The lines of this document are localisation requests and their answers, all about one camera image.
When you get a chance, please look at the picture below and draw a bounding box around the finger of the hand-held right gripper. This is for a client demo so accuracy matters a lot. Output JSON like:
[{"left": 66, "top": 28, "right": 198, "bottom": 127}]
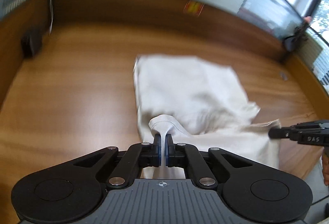
[
  {"left": 269, "top": 128, "right": 329, "bottom": 147},
  {"left": 290, "top": 120, "right": 329, "bottom": 134}
]

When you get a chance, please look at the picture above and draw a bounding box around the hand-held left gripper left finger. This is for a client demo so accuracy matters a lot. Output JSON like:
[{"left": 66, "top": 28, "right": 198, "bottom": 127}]
[{"left": 69, "top": 134, "right": 163, "bottom": 186}]

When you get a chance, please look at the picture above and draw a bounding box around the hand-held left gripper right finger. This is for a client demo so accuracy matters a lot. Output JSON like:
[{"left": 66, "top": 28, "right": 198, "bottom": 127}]
[{"left": 165, "top": 134, "right": 257, "bottom": 186}]

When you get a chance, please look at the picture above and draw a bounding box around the cream satin shirt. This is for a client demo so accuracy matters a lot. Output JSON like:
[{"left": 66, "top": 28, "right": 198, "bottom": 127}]
[{"left": 132, "top": 54, "right": 282, "bottom": 180}]

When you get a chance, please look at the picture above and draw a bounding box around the person's right hand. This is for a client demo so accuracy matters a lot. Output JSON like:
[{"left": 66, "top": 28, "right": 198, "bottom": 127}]
[{"left": 322, "top": 148, "right": 329, "bottom": 186}]

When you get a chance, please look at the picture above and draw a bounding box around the window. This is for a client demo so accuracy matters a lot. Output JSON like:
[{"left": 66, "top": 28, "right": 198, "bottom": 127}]
[{"left": 307, "top": 0, "right": 329, "bottom": 47}]

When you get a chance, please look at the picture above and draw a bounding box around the red and yellow sticker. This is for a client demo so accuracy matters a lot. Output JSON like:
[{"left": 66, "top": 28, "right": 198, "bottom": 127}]
[{"left": 183, "top": 1, "right": 204, "bottom": 16}]

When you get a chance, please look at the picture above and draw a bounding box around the small black box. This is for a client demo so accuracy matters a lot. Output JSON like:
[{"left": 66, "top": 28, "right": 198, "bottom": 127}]
[{"left": 21, "top": 29, "right": 43, "bottom": 59}]

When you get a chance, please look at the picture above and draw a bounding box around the white cable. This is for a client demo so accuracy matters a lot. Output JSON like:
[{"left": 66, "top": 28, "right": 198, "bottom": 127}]
[{"left": 47, "top": 0, "right": 56, "bottom": 36}]

